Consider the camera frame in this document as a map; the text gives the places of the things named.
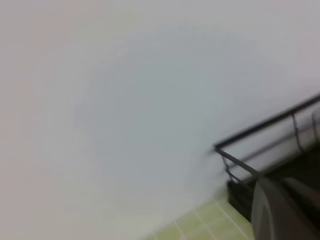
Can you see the black wire dish rack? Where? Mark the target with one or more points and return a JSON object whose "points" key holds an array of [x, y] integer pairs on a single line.
{"points": [[284, 145]]}

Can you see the yellow round plate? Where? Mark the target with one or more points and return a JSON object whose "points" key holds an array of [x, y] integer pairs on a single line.
{"points": [[285, 211]]}

